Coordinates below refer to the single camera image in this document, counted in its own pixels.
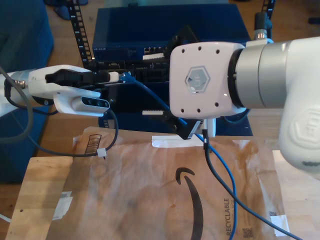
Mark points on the blue sofa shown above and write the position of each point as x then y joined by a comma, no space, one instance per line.
25,37

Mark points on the blue grey slipper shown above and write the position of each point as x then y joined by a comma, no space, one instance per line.
62,13

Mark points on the white shipping label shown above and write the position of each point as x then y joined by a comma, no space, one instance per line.
62,205

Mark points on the short white tape piece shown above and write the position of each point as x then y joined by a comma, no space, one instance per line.
282,218

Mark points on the brown paper mailer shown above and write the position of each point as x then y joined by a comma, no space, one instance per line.
112,195

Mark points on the black rack shelf tray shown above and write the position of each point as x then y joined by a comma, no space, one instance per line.
125,107

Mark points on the black rack server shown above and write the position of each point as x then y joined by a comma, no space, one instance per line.
150,70

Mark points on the blue network switch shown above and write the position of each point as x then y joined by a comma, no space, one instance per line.
140,27

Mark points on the long white tape strip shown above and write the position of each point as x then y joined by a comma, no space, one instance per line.
165,143

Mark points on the black open rack frame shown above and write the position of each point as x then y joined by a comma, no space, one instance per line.
78,37

